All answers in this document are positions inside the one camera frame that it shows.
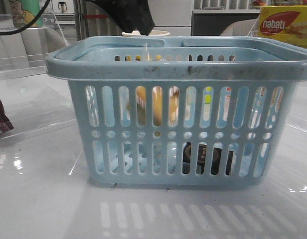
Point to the white paper cup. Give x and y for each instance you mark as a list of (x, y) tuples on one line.
[(153, 33)]

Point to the black tissue pack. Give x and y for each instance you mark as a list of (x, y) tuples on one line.
[(202, 153)]

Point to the green cartoon drink carton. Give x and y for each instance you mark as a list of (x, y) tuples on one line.
[(23, 11)]

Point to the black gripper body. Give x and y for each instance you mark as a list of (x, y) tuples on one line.
[(129, 15)]

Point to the white cabinet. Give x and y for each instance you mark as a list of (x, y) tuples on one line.
[(173, 16)]

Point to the bread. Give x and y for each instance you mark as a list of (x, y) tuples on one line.
[(158, 103)]

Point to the light blue plastic basket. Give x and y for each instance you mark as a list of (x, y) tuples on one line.
[(235, 94)]

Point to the yellow nabati wafer box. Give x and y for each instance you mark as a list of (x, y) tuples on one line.
[(284, 23)]

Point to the clear acrylic display shelf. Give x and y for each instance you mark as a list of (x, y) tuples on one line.
[(23, 54)]

